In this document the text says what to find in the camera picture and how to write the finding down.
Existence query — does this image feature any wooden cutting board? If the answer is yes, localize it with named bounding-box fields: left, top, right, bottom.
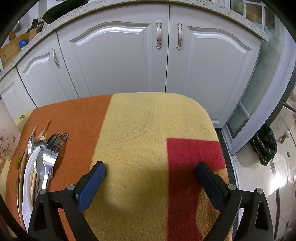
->
left=0, top=31, right=30, bottom=69

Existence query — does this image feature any hammered metal fork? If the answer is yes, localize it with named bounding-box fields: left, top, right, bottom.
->
left=35, top=149, right=59, bottom=193

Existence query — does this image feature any grey glass sliding door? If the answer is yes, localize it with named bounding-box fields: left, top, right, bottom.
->
left=225, top=23, right=296, bottom=156

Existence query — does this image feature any wooden knife block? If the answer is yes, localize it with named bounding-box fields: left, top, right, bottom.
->
left=26, top=19, right=45, bottom=41

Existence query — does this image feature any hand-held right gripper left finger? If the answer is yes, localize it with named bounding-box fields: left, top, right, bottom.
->
left=27, top=161, right=107, bottom=241

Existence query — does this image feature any metal cabinet handle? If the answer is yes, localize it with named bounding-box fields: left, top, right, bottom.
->
left=176, top=22, right=183, bottom=50
left=155, top=21, right=163, bottom=49
left=51, top=48, right=61, bottom=68

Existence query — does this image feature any white plastic spoon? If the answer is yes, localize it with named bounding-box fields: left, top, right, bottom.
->
left=21, top=146, right=41, bottom=232

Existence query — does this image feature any orange yellow printed blanket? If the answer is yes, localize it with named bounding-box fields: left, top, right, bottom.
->
left=0, top=92, right=232, bottom=241

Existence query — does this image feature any black trash bag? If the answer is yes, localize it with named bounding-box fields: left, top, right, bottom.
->
left=251, top=125, right=278, bottom=166

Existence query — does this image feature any white paned window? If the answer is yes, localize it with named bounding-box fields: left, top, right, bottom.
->
left=231, top=0, right=278, bottom=32

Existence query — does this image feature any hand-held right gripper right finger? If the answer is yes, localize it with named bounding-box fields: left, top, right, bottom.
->
left=196, top=161, right=275, bottom=241

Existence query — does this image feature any black wok with lid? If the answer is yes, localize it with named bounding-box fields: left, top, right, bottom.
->
left=42, top=0, right=89, bottom=24

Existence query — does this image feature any white cabinet door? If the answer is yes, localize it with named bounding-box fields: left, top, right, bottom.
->
left=16, top=32, right=80, bottom=108
left=0, top=70, right=37, bottom=121
left=165, top=6, right=262, bottom=128
left=57, top=5, right=170, bottom=100

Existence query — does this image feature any metal spoon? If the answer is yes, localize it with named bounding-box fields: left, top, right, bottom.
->
left=27, top=136, right=36, bottom=156
left=35, top=140, right=48, bottom=151
left=36, top=149, right=54, bottom=182

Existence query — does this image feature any floral utensil holder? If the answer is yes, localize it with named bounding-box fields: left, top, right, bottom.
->
left=0, top=98, right=22, bottom=161

